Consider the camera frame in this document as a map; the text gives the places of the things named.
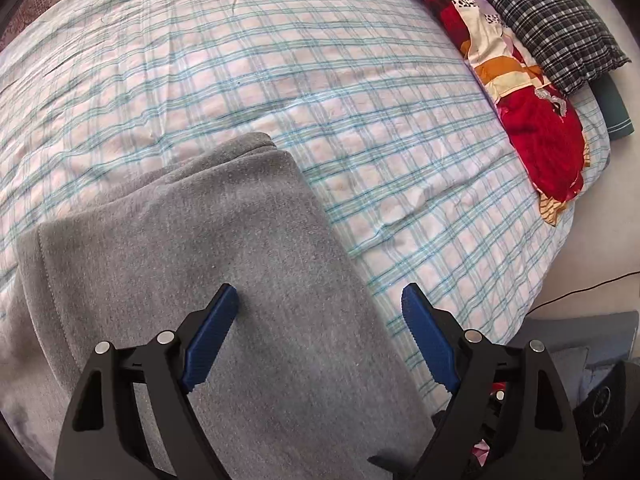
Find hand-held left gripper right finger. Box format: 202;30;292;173
367;282;586;480

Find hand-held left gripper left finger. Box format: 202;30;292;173
52;283;238;480

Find dark plaid pillow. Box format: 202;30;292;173
450;0;632;96

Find black object with round rings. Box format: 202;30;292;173
572;360;640;480

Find grey blue cloth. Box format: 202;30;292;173
507;310;640;411

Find dark green bolster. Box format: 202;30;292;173
589;74;637;141

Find bed with plaid sheet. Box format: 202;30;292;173
0;0;613;411

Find red floral quilt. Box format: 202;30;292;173
350;0;592;227

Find black cable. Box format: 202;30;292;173
529;270;640;313

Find grey pants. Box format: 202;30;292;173
0;132;441;480

